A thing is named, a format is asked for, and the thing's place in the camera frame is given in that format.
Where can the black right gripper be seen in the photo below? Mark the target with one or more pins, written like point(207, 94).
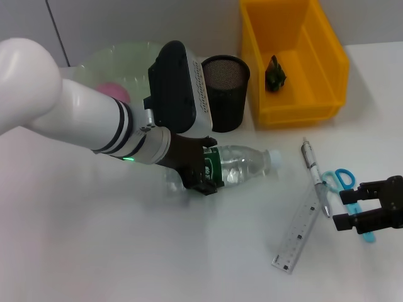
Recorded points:
point(393, 201)

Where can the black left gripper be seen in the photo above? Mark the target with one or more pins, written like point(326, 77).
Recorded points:
point(185, 157)

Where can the green label water bottle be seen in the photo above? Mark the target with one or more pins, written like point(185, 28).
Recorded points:
point(242, 166)

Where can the green plastic wrapper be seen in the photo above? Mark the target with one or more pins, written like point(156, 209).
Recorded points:
point(276, 77)

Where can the pink peach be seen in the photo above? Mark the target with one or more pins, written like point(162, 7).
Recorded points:
point(115, 89)

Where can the blue scissors with sheath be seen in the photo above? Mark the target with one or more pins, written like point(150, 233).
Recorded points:
point(344, 177)

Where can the silver white pen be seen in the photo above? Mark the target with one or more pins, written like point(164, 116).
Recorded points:
point(313, 166)

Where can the clear plastic ruler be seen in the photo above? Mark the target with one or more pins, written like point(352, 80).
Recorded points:
point(294, 242)

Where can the black mesh pen holder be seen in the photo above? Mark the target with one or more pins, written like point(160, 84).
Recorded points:
point(228, 94)

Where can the translucent green fruit bowl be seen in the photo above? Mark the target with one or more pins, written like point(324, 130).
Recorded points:
point(126, 63)

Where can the yellow plastic bin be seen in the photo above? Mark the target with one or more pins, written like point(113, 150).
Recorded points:
point(315, 94)

